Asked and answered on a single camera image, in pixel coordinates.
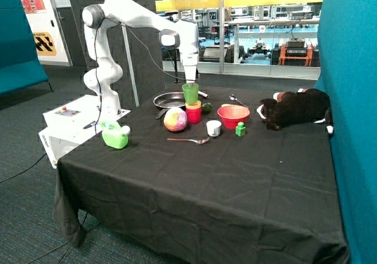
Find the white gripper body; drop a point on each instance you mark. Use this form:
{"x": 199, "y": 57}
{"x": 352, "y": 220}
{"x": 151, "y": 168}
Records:
{"x": 189, "y": 62}

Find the green plastic cup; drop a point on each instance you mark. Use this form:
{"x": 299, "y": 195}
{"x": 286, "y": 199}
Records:
{"x": 190, "y": 92}

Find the yellow plastic cup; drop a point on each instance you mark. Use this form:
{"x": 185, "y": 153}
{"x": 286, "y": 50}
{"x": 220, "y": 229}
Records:
{"x": 194, "y": 106}

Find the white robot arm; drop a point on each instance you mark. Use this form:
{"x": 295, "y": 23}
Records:
{"x": 104, "y": 26}

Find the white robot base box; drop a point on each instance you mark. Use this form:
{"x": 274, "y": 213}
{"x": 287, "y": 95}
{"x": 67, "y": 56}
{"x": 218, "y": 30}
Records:
{"x": 64, "y": 131}

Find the red marker pen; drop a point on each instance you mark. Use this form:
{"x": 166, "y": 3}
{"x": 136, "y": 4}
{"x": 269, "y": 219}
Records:
{"x": 203, "y": 94}

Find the black frying pan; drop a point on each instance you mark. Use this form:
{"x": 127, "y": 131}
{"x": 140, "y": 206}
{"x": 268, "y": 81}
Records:
{"x": 168, "y": 100}

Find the black tripod stand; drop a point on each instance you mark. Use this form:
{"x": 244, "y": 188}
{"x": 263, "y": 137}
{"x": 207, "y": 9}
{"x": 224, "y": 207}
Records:
{"x": 172, "y": 53}

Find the green toy pepper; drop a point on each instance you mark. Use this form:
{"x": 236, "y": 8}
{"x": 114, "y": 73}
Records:
{"x": 206, "y": 108}

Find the metal spoon back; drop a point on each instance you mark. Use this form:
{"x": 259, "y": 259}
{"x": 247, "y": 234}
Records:
{"x": 234, "y": 98}

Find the metal spoon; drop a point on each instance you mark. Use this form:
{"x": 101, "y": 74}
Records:
{"x": 234, "y": 98}
{"x": 200, "y": 141}

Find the pink plastic cup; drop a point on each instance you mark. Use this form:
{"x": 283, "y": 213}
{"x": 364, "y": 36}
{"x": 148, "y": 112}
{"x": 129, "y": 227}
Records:
{"x": 193, "y": 115}

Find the multicolour plush ball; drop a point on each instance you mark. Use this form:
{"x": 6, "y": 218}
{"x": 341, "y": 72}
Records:
{"x": 175, "y": 119}

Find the red plastic bowl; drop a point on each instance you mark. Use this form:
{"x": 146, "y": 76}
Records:
{"x": 231, "y": 115}

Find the white small cup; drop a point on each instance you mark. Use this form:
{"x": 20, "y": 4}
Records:
{"x": 213, "y": 128}

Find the metal spoon front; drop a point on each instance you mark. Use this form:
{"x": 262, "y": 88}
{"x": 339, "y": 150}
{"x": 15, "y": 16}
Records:
{"x": 200, "y": 141}

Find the green toy block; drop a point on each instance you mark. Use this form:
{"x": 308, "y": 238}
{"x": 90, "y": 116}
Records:
{"x": 240, "y": 129}

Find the orange black machine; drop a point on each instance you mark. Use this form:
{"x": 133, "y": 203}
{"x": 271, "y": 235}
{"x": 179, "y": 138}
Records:
{"x": 296, "y": 52}

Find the green toy watering can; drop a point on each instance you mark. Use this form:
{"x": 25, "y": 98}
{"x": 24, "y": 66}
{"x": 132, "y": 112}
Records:
{"x": 114, "y": 135}

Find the black pen on base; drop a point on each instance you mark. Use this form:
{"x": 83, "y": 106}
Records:
{"x": 92, "y": 124}

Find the black tablecloth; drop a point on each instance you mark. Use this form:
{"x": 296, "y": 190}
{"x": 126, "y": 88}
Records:
{"x": 265, "y": 197}

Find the black brown plush dog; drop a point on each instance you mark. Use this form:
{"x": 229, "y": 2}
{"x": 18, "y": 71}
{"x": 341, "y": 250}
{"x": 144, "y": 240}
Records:
{"x": 304, "y": 106}

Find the black yellow sign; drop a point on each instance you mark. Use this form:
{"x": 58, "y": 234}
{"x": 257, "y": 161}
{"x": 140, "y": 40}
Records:
{"x": 44, "y": 44}

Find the teal partition right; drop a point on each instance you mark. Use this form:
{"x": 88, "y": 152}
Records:
{"x": 347, "y": 48}

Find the teal sofa left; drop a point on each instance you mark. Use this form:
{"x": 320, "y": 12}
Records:
{"x": 20, "y": 67}

